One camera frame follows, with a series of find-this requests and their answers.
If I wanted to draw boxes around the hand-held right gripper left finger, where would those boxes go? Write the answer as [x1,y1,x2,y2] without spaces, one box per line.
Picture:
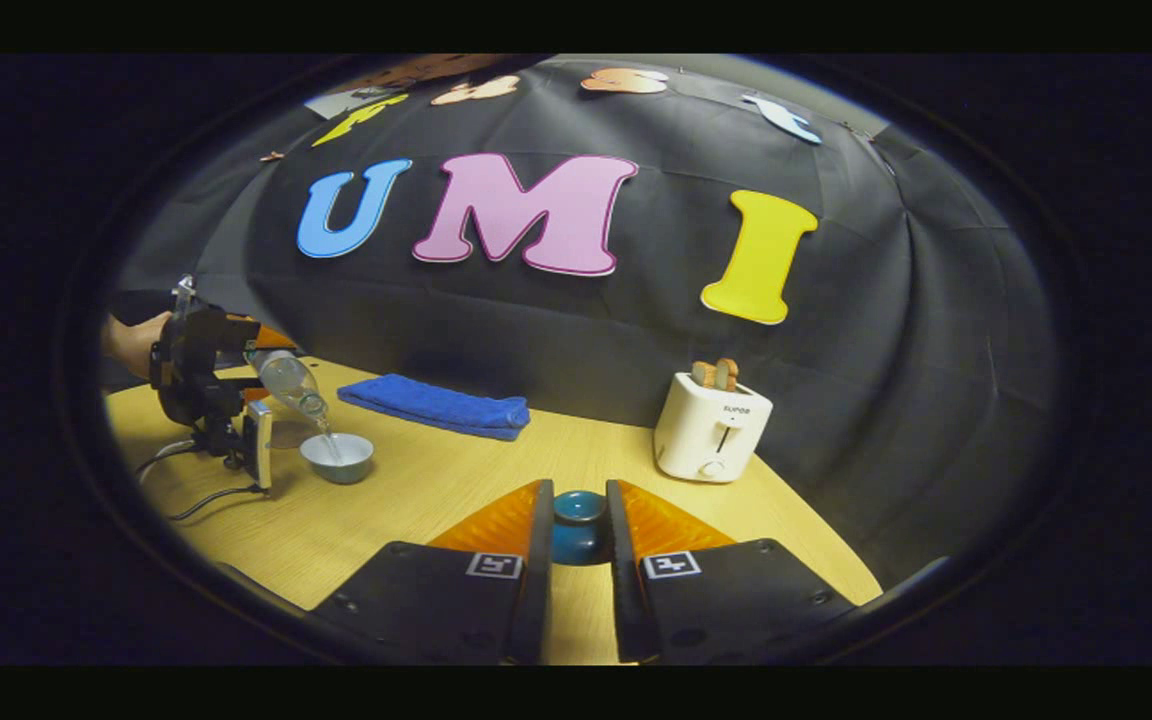
[311,479,556,666]

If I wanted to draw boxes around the black cable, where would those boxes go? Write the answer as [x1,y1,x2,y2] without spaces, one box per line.
[169,484,267,523]
[134,438,203,483]

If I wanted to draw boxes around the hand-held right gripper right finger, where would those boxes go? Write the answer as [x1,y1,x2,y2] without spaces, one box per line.
[605,479,858,666]

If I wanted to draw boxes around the white teacup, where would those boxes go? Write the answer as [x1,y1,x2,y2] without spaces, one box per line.
[299,431,376,486]

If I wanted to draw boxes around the clear plastic water bottle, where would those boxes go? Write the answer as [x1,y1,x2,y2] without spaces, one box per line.
[247,345,333,422]

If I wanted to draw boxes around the black backdrop cloth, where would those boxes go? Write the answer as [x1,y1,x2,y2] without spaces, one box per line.
[116,55,1062,593]

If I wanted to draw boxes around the toasted bread slice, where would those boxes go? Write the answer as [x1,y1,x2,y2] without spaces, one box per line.
[690,357,741,394]

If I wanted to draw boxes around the blue folded towel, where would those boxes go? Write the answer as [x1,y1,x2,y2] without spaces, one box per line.
[337,373,532,443]

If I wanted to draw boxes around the blue teacup lid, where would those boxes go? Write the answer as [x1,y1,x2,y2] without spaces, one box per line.
[550,489,614,568]

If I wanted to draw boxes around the white toaster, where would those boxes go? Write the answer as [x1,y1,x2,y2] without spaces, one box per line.
[652,371,775,485]

